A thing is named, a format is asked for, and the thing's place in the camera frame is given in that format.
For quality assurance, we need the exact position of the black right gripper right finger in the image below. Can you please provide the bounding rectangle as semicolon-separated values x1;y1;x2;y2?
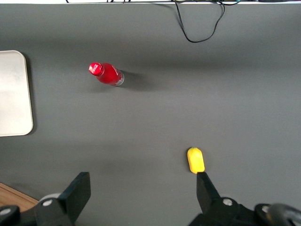
188;172;257;226

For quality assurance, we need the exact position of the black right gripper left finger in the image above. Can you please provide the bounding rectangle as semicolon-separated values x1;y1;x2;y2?
33;171;92;226

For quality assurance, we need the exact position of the beige rectangular tray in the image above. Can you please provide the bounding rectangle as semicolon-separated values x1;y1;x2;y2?
0;50;34;137

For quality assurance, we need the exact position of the yellow lemon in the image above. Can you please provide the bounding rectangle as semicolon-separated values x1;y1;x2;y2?
187;147;206;175

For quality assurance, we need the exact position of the oak wooden drawer cabinet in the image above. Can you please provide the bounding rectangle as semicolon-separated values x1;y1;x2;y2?
0;182;40;212

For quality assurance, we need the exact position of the dark gray table mat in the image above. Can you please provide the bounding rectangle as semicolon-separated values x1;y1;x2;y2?
0;2;301;226

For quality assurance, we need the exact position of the red cola bottle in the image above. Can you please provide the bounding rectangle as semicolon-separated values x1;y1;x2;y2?
88;62;125;87

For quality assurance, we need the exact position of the looped thin black cable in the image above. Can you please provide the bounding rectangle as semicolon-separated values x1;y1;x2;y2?
174;0;226;43

